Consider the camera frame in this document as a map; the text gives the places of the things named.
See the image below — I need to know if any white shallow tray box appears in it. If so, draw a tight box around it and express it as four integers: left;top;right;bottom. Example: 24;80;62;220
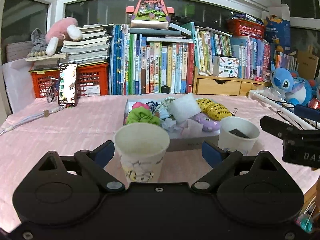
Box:
124;98;220;152

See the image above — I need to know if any red plastic crate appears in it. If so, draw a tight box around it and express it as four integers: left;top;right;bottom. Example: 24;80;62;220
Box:
29;62;109;98

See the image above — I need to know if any navy floral fabric pouch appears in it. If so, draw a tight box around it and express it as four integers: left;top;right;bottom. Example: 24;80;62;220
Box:
146;101;159;113

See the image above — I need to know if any white fluffy sponge block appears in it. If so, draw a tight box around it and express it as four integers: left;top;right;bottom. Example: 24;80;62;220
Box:
168;93;201;123

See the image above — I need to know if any stack of horizontal books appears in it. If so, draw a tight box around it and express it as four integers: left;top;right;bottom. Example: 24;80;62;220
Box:
25;23;114;64

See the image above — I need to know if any light blue cloth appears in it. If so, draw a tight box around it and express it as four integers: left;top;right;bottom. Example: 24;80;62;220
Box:
160;111;183;133

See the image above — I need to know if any paper cup with fish drawing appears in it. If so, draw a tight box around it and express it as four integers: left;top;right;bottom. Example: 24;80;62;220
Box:
217;116;260;155

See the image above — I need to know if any smartphone with lit screen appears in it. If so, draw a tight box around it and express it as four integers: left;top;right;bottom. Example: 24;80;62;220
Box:
58;63;78;107

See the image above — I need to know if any gold sequin soft toy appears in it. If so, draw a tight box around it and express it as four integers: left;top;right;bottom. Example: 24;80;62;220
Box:
196;98;232;121

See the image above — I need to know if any paper cup with bunny drawing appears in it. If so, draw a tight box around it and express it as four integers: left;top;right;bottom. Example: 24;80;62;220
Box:
114;122;170;183

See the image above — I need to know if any blue cardboard box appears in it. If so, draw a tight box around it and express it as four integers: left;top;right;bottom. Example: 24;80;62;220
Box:
264;15;291;53

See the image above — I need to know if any pink bunny plush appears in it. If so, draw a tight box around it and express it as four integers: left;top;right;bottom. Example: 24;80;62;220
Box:
45;17;82;56

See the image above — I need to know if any grey cloth toy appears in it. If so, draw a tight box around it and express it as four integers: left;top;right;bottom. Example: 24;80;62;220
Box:
30;28;48;53

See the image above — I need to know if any black binder clip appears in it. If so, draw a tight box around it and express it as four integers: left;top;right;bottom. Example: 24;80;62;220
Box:
232;107;238;116

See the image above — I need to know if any grey-green patterned scrunchie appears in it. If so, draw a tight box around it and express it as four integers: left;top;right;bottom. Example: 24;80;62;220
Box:
155;97;175;120

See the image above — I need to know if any red basket on books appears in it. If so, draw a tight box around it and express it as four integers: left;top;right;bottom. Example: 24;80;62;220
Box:
227;19;265;40

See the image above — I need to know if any triangular pink miniature house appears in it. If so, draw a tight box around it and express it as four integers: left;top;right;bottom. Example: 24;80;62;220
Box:
126;0;174;30

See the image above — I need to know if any row of upright books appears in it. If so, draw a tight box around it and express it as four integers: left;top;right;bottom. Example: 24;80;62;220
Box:
108;22;232;95

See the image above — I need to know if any pink scrunchie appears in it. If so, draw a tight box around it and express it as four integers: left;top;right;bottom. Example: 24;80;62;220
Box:
132;102;150;110

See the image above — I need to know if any green scrunchie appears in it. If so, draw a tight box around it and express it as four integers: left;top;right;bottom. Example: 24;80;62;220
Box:
126;107;160;126

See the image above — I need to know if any blue Stitch plush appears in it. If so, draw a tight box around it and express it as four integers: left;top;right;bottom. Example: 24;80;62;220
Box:
270;61;313;106

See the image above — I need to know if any pale pink soft pad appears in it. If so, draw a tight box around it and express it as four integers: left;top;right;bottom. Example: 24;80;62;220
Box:
180;119;203;138

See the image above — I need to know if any right row of books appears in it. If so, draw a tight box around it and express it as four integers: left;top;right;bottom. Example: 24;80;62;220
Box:
229;36;299;80

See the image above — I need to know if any miniature bicycle model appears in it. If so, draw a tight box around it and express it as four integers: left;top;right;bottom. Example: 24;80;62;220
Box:
46;76;59;103

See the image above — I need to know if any pink tablecloth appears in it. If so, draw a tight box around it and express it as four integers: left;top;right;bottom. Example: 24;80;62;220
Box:
1;94;319;232

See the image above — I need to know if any white patterned card box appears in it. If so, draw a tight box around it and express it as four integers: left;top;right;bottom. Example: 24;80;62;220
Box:
213;56;239;78

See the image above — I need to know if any wooden drawer organizer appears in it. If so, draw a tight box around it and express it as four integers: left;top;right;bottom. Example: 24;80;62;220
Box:
193;67;271;96

